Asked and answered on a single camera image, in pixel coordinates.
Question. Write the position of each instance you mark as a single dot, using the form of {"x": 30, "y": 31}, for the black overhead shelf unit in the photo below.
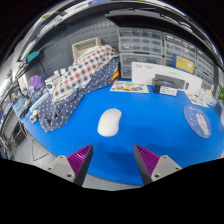
{"x": 140, "y": 16}

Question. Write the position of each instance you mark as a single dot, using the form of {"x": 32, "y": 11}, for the yellow red small packet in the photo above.
{"x": 115, "y": 76}

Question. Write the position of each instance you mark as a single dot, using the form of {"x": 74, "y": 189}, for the round blue printed mouse pad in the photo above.
{"x": 197, "y": 121}

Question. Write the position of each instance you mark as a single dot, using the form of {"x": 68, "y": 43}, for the sticker sheet with food pictures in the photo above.
{"x": 129, "y": 87}

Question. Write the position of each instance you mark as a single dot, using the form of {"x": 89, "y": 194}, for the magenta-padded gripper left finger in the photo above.
{"x": 63, "y": 166}

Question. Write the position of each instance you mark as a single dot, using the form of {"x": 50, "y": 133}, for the small black box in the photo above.
{"x": 163, "y": 88}

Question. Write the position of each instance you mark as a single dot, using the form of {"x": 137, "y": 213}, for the clear package with white item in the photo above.
{"x": 208, "y": 97}

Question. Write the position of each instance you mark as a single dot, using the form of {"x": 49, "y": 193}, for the purple plastic bag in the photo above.
{"x": 36, "y": 83}

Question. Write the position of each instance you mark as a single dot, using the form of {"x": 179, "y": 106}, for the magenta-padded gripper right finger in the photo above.
{"x": 163, "y": 166}

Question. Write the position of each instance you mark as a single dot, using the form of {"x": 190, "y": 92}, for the white keyboard box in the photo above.
{"x": 143, "y": 71}

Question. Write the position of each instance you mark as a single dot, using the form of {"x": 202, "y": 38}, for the yellow blue box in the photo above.
{"x": 184, "y": 64}

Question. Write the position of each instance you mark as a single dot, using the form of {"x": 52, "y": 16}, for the white woven basket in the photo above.
{"x": 81, "y": 45}

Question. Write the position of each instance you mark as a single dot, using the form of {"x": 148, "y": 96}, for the red blue checkered cloth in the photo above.
{"x": 83, "y": 70}

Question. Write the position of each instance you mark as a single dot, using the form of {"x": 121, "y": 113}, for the navy polka dot cloth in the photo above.
{"x": 63, "y": 110}

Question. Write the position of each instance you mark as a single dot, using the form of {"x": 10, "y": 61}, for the white computer mouse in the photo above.
{"x": 109, "y": 122}

